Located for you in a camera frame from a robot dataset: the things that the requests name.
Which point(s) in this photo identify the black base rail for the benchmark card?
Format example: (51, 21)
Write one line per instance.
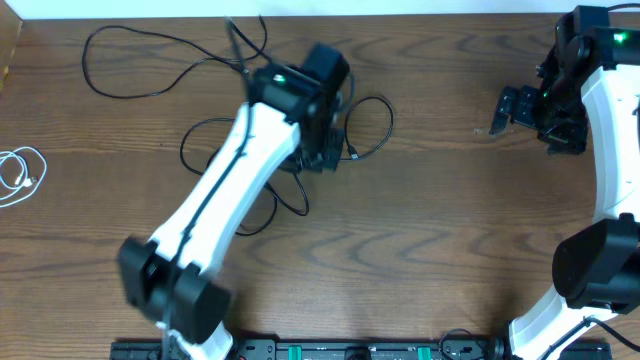
(267, 349)

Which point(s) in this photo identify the clear tape strip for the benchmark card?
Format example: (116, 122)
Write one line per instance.
(480, 132)

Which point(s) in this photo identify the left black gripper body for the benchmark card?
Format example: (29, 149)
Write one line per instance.
(325, 159)

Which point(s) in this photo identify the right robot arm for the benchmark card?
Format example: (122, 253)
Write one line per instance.
(588, 99)

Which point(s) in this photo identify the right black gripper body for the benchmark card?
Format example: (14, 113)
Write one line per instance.
(558, 115)

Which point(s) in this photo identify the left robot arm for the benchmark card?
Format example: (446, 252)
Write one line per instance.
(287, 122)

